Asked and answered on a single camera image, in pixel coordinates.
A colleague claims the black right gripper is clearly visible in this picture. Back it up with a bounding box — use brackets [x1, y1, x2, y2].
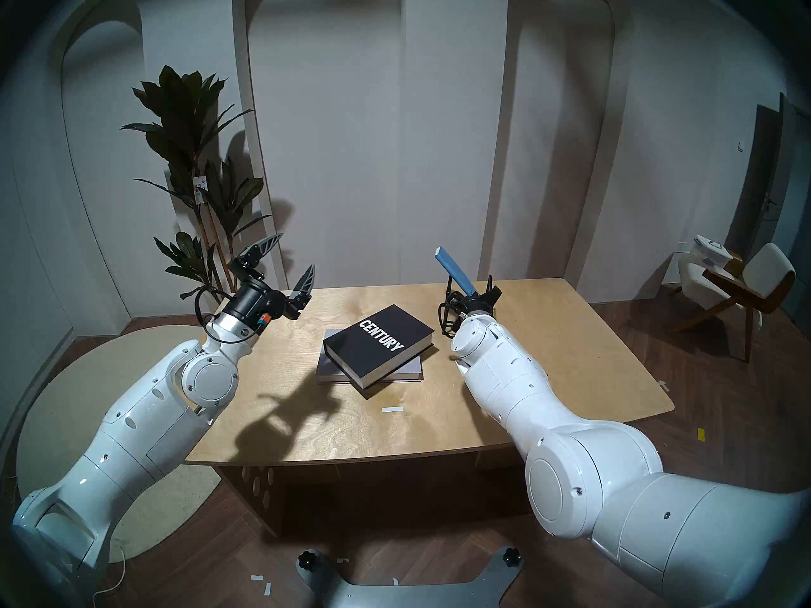
[457, 286, 503, 319]

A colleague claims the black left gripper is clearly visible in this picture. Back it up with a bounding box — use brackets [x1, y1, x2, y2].
[227, 232, 317, 330]

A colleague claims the blue book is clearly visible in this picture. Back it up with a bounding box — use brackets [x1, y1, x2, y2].
[434, 246, 479, 296]

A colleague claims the thick black Century book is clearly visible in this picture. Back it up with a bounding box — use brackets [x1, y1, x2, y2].
[322, 304, 435, 390]

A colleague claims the pale grey thin book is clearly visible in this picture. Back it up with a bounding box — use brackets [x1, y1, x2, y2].
[316, 328, 424, 384]

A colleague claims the wooden table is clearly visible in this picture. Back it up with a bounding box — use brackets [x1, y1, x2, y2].
[182, 277, 675, 539]

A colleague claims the tall green potted plant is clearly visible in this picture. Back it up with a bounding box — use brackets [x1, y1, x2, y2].
[120, 65, 274, 304]

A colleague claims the round cream rug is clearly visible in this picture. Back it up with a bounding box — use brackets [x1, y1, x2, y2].
[16, 324, 223, 564]

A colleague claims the white wooden armchair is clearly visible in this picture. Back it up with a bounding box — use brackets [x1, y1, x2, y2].
[671, 234, 798, 363]

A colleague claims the dark door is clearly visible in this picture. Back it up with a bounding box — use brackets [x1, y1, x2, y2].
[725, 92, 811, 310]

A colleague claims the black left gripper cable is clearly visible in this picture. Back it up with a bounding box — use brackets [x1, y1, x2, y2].
[193, 286, 234, 345]

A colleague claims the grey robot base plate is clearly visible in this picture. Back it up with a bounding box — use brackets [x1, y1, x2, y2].
[297, 546, 526, 608]

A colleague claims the white floor cable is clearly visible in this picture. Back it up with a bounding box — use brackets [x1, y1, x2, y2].
[93, 543, 127, 605]

